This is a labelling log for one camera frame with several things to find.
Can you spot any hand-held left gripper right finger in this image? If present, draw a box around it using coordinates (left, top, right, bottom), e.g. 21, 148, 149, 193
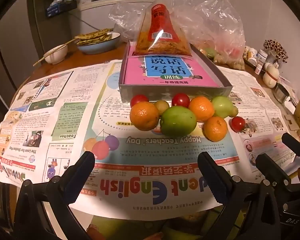
198, 152, 282, 240

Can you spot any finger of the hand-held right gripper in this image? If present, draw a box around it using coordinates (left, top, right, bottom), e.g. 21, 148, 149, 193
255, 153, 291, 188
282, 132, 300, 166

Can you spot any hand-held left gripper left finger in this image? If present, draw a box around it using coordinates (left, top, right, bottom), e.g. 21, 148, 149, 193
14, 151, 96, 240

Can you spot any small orange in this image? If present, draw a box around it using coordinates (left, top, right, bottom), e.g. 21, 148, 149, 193
204, 116, 228, 142

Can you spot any red cherry tomato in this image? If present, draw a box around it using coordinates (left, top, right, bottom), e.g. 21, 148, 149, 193
130, 94, 149, 107
171, 93, 190, 107
231, 116, 246, 133

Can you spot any large green jujube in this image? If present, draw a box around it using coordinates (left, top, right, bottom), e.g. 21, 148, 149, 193
160, 106, 197, 137

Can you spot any medium orange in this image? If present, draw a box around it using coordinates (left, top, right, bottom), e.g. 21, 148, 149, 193
189, 96, 215, 122

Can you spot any small green jujube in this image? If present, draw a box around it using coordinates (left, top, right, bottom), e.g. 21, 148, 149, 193
211, 96, 233, 118

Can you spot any large orange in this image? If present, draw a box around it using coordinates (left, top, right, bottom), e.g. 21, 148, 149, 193
129, 101, 160, 131

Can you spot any grey cardboard box tray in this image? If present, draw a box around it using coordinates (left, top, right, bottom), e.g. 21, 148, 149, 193
119, 40, 233, 103

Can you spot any printed newspaper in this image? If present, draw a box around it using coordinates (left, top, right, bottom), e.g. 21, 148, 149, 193
0, 60, 300, 214

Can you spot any metal cup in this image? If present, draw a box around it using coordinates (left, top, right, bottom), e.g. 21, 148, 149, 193
274, 83, 291, 103

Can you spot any large white figurine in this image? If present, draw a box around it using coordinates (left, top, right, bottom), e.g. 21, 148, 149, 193
262, 62, 280, 88

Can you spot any pink and blue book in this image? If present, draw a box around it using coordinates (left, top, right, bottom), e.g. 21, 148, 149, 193
124, 54, 222, 88

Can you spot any white pill bottle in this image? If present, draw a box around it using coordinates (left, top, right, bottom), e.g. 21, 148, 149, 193
257, 49, 268, 64

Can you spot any brown dotted bouquet ornament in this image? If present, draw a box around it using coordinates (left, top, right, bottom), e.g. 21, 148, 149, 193
263, 39, 288, 64

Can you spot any small white bowl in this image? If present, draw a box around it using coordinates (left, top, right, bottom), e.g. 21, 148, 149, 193
44, 44, 68, 65

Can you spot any blue enamel bowl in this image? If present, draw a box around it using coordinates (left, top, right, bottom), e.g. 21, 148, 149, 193
76, 32, 121, 55

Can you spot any stack of flat pancakes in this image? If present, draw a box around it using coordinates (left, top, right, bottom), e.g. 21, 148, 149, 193
74, 29, 113, 46

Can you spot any plastic bag of produce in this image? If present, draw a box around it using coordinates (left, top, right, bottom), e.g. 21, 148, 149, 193
172, 0, 245, 71

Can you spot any snack bag with red label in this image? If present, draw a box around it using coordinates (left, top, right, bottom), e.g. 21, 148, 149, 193
132, 0, 192, 57

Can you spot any empty clear plastic bag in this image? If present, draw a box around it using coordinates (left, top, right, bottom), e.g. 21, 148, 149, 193
108, 1, 153, 42

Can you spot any blue tissue box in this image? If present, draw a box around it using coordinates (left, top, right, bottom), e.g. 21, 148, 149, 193
45, 0, 77, 18

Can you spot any white window sill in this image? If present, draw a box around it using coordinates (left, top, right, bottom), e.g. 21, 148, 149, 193
79, 0, 154, 11

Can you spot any black cable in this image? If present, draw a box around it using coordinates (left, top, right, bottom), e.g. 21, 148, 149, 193
69, 12, 114, 32

